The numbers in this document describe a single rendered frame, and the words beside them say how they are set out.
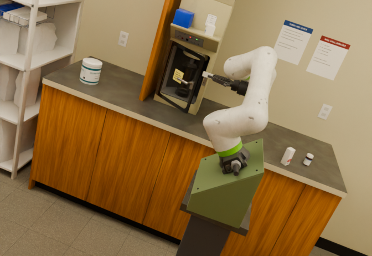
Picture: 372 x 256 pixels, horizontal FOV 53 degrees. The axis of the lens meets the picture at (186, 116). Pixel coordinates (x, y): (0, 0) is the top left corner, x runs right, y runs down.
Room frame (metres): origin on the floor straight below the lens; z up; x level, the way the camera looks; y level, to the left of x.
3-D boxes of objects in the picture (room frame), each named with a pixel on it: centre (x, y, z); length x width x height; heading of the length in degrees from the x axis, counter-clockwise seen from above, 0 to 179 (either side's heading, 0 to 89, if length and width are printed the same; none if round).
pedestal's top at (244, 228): (1.51, -0.28, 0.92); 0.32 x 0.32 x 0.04; 84
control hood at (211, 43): (2.34, 0.10, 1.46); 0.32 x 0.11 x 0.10; 84
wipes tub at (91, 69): (2.36, 0.72, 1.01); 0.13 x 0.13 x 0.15
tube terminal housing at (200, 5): (2.52, 0.09, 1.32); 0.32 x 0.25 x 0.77; 84
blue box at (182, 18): (2.35, 0.20, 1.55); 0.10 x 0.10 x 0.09; 84
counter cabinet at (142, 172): (2.44, -0.08, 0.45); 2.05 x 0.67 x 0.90; 84
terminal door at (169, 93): (2.31, 0.12, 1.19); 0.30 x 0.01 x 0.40; 55
